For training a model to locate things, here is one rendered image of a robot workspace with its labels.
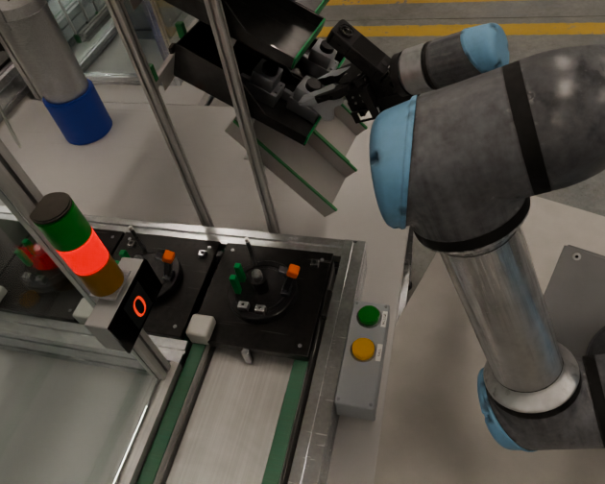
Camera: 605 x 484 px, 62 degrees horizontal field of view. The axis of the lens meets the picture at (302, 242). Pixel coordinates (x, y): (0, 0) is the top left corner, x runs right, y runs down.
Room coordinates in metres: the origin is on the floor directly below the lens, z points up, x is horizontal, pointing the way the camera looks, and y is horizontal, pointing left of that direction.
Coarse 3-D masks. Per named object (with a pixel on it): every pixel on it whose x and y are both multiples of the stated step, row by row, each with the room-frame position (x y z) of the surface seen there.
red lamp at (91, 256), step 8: (88, 240) 0.44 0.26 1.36; (96, 240) 0.45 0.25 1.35; (80, 248) 0.43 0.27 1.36; (88, 248) 0.44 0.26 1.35; (96, 248) 0.44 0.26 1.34; (104, 248) 0.46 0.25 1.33; (64, 256) 0.43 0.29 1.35; (72, 256) 0.43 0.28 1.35; (80, 256) 0.43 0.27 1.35; (88, 256) 0.43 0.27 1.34; (96, 256) 0.44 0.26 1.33; (104, 256) 0.45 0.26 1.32; (72, 264) 0.43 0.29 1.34; (80, 264) 0.43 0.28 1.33; (88, 264) 0.43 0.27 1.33; (96, 264) 0.43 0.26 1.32; (104, 264) 0.44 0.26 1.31; (80, 272) 0.43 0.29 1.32; (88, 272) 0.43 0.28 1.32
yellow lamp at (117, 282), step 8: (112, 264) 0.45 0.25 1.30; (96, 272) 0.43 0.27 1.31; (104, 272) 0.44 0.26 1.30; (112, 272) 0.44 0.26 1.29; (120, 272) 0.45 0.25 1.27; (88, 280) 0.43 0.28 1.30; (96, 280) 0.43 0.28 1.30; (104, 280) 0.43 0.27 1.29; (112, 280) 0.44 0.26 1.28; (120, 280) 0.44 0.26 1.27; (88, 288) 0.43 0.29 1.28; (96, 288) 0.43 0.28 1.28; (104, 288) 0.43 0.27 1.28; (112, 288) 0.43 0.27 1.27; (104, 296) 0.43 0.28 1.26
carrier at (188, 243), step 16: (128, 240) 0.81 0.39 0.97; (144, 240) 0.80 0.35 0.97; (160, 240) 0.79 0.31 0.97; (176, 240) 0.78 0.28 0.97; (192, 240) 0.77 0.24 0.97; (208, 240) 0.76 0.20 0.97; (112, 256) 0.77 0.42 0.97; (128, 256) 0.71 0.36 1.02; (144, 256) 0.73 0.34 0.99; (176, 256) 0.71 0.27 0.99; (192, 256) 0.72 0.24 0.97; (208, 256) 0.71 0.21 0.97; (160, 272) 0.68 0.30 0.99; (176, 272) 0.67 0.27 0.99; (192, 272) 0.68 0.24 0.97; (208, 272) 0.67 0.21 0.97; (176, 288) 0.64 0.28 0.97; (192, 288) 0.63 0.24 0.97; (160, 304) 0.61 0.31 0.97; (176, 304) 0.60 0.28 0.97; (192, 304) 0.59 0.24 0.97; (160, 320) 0.57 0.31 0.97; (176, 320) 0.56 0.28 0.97; (160, 336) 0.54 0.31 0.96; (176, 336) 0.53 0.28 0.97
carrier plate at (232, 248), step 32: (224, 256) 0.70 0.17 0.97; (256, 256) 0.68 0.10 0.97; (288, 256) 0.66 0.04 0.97; (320, 256) 0.65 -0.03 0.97; (224, 288) 0.62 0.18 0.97; (320, 288) 0.57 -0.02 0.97; (224, 320) 0.54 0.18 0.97; (288, 320) 0.51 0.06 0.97; (256, 352) 0.47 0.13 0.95; (288, 352) 0.44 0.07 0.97
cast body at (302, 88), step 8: (304, 80) 0.83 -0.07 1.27; (312, 80) 0.82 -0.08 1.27; (296, 88) 0.81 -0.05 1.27; (304, 88) 0.81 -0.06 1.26; (312, 88) 0.80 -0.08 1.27; (320, 88) 0.80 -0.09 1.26; (288, 96) 0.84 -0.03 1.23; (296, 96) 0.81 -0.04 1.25; (288, 104) 0.82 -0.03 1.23; (296, 104) 0.81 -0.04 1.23; (296, 112) 0.82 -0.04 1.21; (304, 112) 0.80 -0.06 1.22; (312, 112) 0.79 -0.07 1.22; (312, 120) 0.80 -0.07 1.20
